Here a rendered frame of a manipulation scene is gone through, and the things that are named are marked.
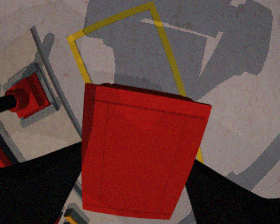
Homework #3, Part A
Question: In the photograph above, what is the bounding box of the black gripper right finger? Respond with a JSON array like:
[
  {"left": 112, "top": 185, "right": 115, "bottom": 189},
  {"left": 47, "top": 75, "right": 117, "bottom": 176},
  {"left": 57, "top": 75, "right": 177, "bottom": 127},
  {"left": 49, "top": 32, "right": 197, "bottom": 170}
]
[{"left": 185, "top": 159, "right": 280, "bottom": 224}]

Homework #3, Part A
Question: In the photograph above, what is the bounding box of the yellow rectangular outline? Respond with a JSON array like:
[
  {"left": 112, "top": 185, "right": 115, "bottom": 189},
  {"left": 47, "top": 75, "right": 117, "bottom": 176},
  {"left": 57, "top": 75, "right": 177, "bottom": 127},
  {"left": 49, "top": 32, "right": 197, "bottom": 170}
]
[{"left": 67, "top": 2, "right": 187, "bottom": 96}]

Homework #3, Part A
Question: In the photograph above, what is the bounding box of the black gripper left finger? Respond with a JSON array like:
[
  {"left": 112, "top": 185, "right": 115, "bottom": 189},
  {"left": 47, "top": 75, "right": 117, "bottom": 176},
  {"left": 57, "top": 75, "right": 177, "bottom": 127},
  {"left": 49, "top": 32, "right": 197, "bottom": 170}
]
[{"left": 0, "top": 141, "right": 81, "bottom": 224}]

